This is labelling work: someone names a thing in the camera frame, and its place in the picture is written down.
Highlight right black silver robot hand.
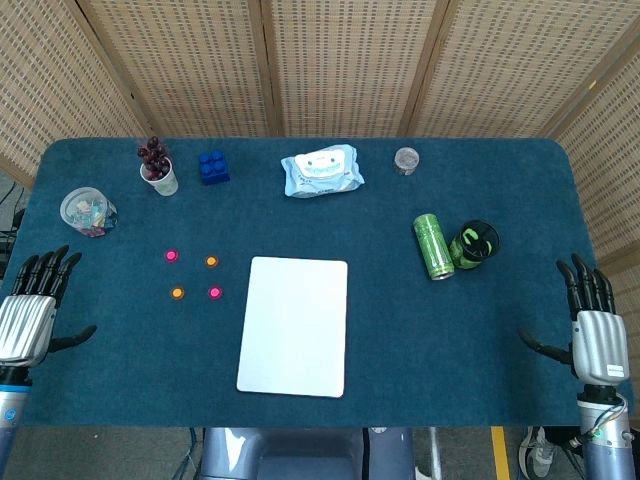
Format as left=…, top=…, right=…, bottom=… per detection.
left=517, top=252, right=629, bottom=387

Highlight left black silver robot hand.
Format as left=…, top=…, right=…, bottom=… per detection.
left=0, top=244, right=98, bottom=371

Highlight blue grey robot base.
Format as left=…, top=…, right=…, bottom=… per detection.
left=198, top=427, right=417, bottom=480

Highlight white rectangular board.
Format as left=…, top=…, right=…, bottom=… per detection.
left=235, top=256, right=349, bottom=400

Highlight grey white sneaker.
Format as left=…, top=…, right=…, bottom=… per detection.
left=518, top=425, right=557, bottom=476

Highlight black mesh pen holder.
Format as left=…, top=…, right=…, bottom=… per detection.
left=448, top=219, right=501, bottom=272

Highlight woven bamboo screen panel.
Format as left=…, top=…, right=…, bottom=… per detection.
left=409, top=0, right=640, bottom=139
left=79, top=0, right=276, bottom=137
left=262, top=0, right=444, bottom=137
left=0, top=0, right=149, bottom=189
left=547, top=37, right=640, bottom=361

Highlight green drink can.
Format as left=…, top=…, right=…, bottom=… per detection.
left=412, top=213, right=457, bottom=282

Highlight white table leg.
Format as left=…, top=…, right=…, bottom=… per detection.
left=428, top=427, right=444, bottom=480

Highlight blue carpet table cover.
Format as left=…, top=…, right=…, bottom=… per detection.
left=0, top=137, right=632, bottom=430

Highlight white paper cup leaf print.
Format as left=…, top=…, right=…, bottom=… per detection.
left=139, top=158, right=180, bottom=197

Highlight dark purple grape bunch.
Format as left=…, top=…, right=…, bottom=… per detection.
left=137, top=135, right=172, bottom=181

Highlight blue toy building block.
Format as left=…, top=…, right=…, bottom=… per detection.
left=198, top=150, right=232, bottom=187

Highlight small clear round jar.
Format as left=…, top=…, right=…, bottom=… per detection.
left=393, top=146, right=421, bottom=177

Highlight light blue wet wipes pack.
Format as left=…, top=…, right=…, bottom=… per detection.
left=280, top=143, right=366, bottom=200

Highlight black cable bundle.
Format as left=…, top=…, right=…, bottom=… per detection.
left=0, top=182, right=26, bottom=261

